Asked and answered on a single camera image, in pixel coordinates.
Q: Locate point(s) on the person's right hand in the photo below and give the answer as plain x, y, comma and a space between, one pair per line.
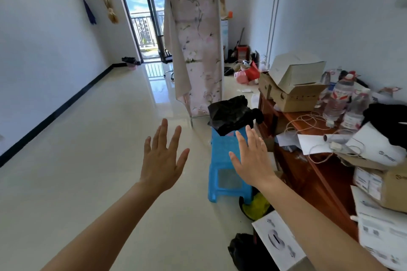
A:
254, 166

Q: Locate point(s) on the person's left hand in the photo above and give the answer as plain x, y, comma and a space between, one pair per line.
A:
160, 169

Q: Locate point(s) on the person's left little finger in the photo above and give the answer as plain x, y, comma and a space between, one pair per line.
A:
147, 148

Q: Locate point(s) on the person's left thumb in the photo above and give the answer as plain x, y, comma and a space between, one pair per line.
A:
183, 160

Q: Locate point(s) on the person's right little finger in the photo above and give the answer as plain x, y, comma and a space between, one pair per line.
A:
266, 153

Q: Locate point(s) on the person's right thumb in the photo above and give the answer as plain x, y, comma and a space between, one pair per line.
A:
235, 161

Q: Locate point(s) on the person's left middle finger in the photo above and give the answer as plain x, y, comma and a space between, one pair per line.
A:
162, 135

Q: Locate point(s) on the person's right middle finger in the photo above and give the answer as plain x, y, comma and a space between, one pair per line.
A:
252, 140

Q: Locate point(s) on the person's right forearm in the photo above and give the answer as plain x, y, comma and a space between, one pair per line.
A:
311, 226

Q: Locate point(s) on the person's left forearm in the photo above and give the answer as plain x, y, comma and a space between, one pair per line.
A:
105, 232

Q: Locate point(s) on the blue plastic stool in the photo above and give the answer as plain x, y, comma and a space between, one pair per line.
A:
221, 166

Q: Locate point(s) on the crumpled black plastic bag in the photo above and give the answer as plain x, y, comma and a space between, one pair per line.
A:
230, 113

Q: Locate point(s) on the white paper sheet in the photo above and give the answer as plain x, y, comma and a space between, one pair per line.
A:
313, 145

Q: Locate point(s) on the bin with yellow bag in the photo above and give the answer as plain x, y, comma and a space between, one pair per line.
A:
256, 205

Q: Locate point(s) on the open brown cardboard box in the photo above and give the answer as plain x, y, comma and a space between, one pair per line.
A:
295, 99

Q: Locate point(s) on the pink plastic item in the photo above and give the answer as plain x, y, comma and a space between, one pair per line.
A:
241, 77

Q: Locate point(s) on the brown wooden desk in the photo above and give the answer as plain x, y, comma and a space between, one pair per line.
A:
324, 182

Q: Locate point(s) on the white charger adapter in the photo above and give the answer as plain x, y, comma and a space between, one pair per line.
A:
335, 146

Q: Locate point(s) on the rolled white paper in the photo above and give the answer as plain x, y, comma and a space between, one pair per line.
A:
337, 138

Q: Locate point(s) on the black office chair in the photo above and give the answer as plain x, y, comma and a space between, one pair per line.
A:
165, 56

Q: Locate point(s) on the pink bin with black bag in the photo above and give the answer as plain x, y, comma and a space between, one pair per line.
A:
129, 62

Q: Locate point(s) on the white cardboard box lid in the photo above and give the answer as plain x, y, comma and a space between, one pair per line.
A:
297, 69

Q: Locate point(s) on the white product box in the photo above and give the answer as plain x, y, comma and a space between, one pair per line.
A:
276, 240

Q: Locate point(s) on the red bucket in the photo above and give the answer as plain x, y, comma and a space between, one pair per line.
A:
243, 52

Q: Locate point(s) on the large clear water bottle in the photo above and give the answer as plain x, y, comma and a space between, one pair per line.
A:
338, 97

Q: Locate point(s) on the small clear water bottle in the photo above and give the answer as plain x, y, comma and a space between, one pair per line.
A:
354, 113

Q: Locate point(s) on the white cabinet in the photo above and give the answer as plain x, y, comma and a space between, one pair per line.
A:
224, 39

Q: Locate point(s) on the pink floral fabric wardrobe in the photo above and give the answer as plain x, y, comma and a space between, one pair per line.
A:
197, 32

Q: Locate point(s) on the balcony railing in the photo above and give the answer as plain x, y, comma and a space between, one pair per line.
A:
144, 28

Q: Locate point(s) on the white paper bag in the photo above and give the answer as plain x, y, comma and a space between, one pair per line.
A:
376, 147

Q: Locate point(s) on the labelled brown cardboard box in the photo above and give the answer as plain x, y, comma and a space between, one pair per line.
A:
386, 185

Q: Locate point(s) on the black garment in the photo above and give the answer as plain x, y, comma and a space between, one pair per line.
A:
388, 123

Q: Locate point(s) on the dark framed balcony door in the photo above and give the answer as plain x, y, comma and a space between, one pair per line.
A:
143, 10

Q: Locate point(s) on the orange item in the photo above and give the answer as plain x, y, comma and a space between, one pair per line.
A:
229, 15

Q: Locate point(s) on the white printed flat box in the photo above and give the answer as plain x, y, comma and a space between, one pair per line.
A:
380, 232

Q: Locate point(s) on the white wall pipe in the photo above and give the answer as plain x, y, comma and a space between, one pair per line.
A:
274, 10

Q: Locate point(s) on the blue cloth on wall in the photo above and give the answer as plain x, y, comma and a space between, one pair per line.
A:
90, 12

